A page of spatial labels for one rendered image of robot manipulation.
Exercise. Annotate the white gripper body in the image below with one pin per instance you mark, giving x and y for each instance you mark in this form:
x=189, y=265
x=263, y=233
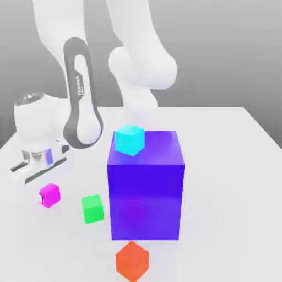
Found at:
x=41, y=176

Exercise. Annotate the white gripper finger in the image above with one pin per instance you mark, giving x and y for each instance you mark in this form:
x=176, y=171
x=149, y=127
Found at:
x=41, y=198

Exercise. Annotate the small magenta cube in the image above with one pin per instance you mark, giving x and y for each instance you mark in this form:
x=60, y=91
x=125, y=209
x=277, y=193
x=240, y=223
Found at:
x=51, y=195

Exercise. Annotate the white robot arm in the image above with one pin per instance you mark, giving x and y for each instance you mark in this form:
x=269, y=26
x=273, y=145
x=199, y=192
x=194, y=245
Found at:
x=141, y=66

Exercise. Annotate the small green cube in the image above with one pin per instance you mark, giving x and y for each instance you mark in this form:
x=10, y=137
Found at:
x=92, y=209

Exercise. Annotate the small cyan cube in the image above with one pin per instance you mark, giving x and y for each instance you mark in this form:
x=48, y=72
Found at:
x=130, y=141

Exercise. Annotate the small orange cube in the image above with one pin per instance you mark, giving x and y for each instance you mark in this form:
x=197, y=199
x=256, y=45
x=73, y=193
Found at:
x=132, y=262

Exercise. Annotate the large blue box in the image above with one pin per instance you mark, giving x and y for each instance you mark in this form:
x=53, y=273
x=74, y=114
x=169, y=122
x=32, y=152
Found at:
x=145, y=198

